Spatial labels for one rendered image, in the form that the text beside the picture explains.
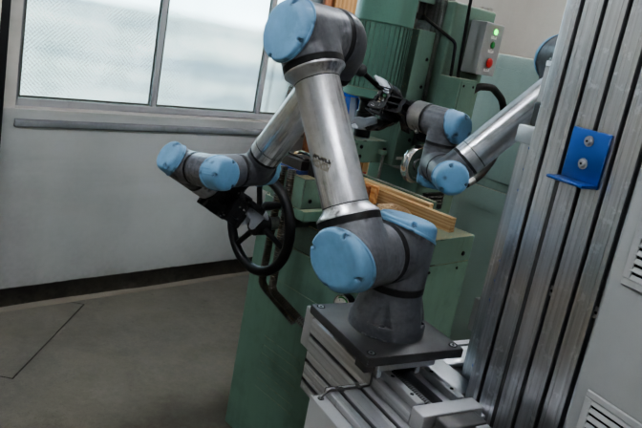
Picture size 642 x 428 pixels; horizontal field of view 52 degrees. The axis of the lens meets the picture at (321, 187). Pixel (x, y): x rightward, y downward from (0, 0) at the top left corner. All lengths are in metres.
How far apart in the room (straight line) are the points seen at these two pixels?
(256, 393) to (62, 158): 1.32
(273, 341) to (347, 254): 1.07
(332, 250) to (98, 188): 2.05
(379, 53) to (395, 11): 0.12
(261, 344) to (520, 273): 1.15
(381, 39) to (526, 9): 2.58
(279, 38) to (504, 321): 0.65
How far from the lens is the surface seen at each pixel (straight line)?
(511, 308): 1.24
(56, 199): 2.99
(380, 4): 1.91
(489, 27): 2.11
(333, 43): 1.20
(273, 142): 1.44
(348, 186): 1.13
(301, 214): 1.82
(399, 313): 1.25
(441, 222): 1.81
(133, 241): 3.22
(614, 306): 1.05
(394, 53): 1.93
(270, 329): 2.13
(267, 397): 2.21
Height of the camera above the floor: 1.34
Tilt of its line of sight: 13 degrees down
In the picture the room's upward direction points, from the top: 11 degrees clockwise
